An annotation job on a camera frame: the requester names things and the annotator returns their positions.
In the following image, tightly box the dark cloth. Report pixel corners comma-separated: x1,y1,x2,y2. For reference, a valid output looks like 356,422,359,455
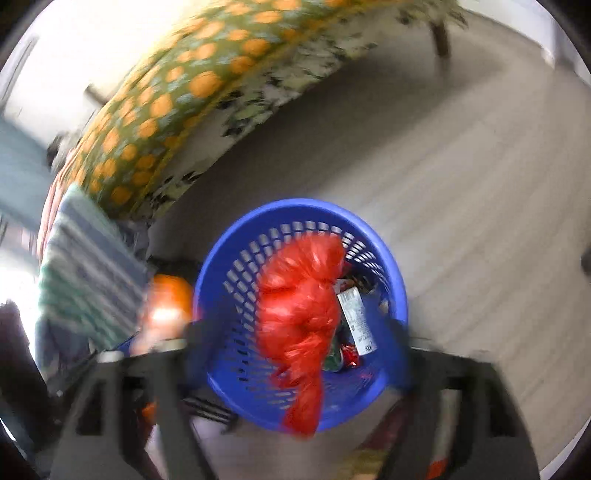
0,299,52,464

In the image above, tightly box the blue green striped tablecloth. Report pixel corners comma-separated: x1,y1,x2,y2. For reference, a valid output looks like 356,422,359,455
34,181,149,352

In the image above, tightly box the dark wooden bed leg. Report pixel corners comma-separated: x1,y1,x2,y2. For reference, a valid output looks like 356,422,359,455
428,17,452,59

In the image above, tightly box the orange object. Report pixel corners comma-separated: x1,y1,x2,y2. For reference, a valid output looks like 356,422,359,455
135,274,195,357

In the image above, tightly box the blue grey curtain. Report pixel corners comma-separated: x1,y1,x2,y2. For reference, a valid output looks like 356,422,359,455
0,114,52,224

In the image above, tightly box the blue plastic basket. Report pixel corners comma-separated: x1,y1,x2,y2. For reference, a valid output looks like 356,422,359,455
191,198,410,433

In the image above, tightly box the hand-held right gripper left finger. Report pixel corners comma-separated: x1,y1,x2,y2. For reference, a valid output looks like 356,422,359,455
48,318,225,480

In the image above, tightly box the red plastic bag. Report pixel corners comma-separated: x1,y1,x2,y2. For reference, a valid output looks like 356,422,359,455
255,232,348,438

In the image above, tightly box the green gold foil wrapper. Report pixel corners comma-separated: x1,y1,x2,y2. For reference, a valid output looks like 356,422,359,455
323,344,361,373

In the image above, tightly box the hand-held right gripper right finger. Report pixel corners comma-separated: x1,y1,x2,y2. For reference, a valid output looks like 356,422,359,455
381,318,542,480

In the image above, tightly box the floral bed skirt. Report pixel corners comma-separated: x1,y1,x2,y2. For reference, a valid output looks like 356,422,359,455
131,0,469,223

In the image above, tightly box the green white milk carton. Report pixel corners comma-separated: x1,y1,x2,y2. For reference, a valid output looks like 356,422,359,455
335,286,378,357

